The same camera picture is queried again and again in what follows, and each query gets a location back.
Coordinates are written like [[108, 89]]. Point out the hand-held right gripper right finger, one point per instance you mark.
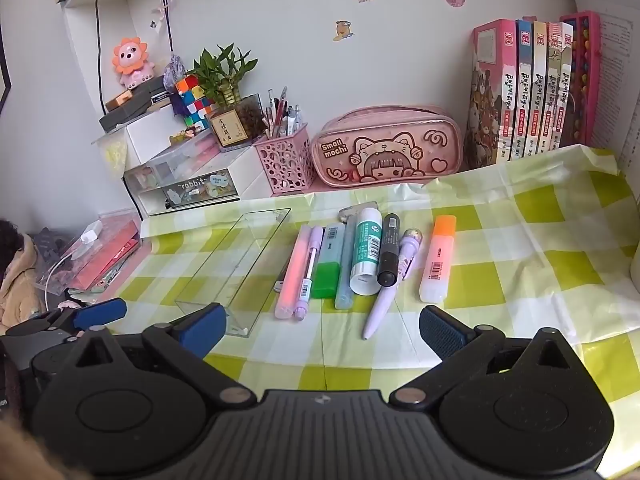
[[440, 330]]

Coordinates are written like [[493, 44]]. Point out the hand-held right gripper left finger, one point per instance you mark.
[[200, 325]]

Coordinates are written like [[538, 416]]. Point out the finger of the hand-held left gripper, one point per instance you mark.
[[100, 311]]

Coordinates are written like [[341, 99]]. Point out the purple ball-top pen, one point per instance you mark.
[[380, 310]]

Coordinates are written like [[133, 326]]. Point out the orange highlighter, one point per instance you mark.
[[437, 265]]

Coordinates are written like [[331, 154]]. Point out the clear plastic tray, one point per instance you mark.
[[235, 270]]

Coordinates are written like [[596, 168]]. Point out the black marker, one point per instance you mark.
[[387, 260]]

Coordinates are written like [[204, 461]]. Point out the purple mechanical pencil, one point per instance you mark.
[[303, 305]]

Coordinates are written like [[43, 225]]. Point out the green white glue stick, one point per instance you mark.
[[367, 250]]

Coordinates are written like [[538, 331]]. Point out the pink highlighter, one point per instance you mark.
[[295, 270]]

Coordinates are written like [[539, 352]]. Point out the green highlighter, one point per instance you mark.
[[325, 280]]

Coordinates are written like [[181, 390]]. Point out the grey pencil lead case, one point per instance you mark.
[[347, 214]]

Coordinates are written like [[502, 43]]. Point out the clear plastic folder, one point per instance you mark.
[[60, 280]]

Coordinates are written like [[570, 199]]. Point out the red notebook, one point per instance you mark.
[[107, 255]]

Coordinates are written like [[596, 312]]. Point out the beige plush jacket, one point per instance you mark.
[[17, 280]]

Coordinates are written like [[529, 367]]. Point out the white charger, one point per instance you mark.
[[91, 232]]

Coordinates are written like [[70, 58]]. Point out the beige fuzzy cloth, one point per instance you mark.
[[20, 455]]

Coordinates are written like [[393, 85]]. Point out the dark fuzzy cloth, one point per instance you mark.
[[10, 235]]

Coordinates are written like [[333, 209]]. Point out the green checkered tablecloth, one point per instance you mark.
[[525, 240]]

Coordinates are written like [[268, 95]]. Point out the clear printed drawer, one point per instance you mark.
[[200, 190]]

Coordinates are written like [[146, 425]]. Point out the small clear storage box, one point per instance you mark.
[[142, 177]]

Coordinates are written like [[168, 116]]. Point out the white drawer organiser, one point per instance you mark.
[[245, 175]]

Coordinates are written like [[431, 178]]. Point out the bag of yellow rubber bands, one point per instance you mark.
[[114, 152]]

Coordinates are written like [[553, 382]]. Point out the large clear storage box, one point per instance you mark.
[[190, 157]]

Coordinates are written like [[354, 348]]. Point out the pink perforated pen holder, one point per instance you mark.
[[285, 165]]

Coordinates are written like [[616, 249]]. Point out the pink cartoon pencil case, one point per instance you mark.
[[390, 155]]

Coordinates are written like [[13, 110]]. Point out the white storage box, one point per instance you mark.
[[150, 135]]

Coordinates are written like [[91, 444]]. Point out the small figurine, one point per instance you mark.
[[182, 135]]

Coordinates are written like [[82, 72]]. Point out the beige label card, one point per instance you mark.
[[227, 130]]

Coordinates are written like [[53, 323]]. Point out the clear glass vase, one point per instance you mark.
[[252, 120]]

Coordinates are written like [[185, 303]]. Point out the small brown box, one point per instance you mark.
[[119, 100]]

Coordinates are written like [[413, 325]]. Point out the colourful puzzle cube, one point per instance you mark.
[[192, 102]]

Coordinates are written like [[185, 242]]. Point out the bunch of pens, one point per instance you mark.
[[282, 117]]

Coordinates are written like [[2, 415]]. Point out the black box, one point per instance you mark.
[[150, 91]]

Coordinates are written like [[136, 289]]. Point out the lucky bamboo plant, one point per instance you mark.
[[225, 75]]

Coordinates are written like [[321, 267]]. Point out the purple tassel charm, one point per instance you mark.
[[176, 67]]

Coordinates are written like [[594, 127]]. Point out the pink lion toy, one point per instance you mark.
[[131, 57]]

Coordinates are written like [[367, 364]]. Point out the blue spine illustrated book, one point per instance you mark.
[[522, 85]]

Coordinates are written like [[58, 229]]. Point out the illustrated paperback book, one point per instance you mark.
[[565, 85], [537, 85], [551, 85]]

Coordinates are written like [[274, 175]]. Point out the pale ribbon bow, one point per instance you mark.
[[161, 15]]

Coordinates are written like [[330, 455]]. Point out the printed paper sheets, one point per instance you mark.
[[620, 85]]

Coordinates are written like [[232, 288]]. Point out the black picture frame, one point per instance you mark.
[[4, 75]]

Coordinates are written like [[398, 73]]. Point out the pink bead counting frame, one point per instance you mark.
[[582, 75]]

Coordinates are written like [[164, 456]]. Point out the brown animal wall sticker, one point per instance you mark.
[[344, 30]]

